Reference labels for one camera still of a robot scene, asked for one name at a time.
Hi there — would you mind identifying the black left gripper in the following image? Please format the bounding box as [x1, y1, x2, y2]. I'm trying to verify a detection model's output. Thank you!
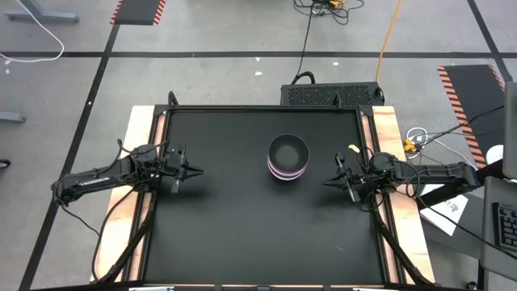
[163, 144, 204, 195]

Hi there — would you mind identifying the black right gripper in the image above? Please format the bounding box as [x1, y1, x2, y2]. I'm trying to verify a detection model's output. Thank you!
[322, 150, 376, 205]

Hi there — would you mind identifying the white bowl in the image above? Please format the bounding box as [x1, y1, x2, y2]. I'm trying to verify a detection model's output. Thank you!
[271, 167, 306, 182]

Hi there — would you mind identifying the purple bowl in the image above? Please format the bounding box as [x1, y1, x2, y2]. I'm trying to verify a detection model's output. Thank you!
[268, 163, 308, 179]

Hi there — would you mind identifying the pink bowl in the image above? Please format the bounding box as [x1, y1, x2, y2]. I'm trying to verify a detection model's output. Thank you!
[267, 159, 309, 175]

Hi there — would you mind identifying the dark grey bowl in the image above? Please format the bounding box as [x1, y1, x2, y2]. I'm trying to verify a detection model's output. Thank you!
[267, 133, 310, 173]

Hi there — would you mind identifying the black computer case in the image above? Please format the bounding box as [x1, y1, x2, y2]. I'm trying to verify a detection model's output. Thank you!
[280, 81, 386, 108]

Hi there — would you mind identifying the black diagonal bar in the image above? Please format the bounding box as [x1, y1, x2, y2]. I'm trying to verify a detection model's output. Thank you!
[415, 159, 506, 210]

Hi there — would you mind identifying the white paper sheet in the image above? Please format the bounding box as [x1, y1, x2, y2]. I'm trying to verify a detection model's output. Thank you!
[418, 182, 470, 238]

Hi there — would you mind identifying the white round cap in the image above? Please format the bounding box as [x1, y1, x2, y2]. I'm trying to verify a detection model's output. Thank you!
[485, 144, 506, 166]

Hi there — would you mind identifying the striped floor mat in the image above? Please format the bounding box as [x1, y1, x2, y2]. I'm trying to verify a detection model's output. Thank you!
[109, 0, 168, 27]
[436, 64, 506, 170]

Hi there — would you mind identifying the black keyboard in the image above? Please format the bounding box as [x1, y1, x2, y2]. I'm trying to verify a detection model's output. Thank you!
[491, 201, 517, 254]

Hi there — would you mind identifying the grey desk panel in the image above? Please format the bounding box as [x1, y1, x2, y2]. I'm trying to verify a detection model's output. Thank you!
[503, 80, 517, 179]

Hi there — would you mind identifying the grey desk foot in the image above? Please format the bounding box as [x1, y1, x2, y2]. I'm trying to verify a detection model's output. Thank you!
[0, 112, 27, 124]

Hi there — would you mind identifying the workbench with grey legs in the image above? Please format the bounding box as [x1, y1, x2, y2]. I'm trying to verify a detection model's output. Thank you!
[4, 0, 80, 23]

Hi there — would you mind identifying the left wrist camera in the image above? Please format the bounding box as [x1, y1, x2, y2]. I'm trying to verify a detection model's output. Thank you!
[167, 155, 183, 175]

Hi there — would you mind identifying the black aluminium rig frame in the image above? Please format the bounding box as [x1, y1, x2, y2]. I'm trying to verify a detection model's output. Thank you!
[95, 103, 436, 291]

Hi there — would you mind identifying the thin black cable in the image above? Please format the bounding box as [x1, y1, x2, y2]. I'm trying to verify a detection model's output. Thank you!
[56, 197, 102, 238]

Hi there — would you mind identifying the black power cable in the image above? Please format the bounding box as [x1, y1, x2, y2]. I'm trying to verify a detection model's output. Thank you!
[289, 0, 317, 86]

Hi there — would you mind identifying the yellow cable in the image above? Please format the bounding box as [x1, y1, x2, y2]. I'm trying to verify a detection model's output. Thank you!
[374, 0, 404, 83]

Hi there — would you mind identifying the black cable tangle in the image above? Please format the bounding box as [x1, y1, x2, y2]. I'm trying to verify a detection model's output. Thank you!
[293, 0, 366, 26]

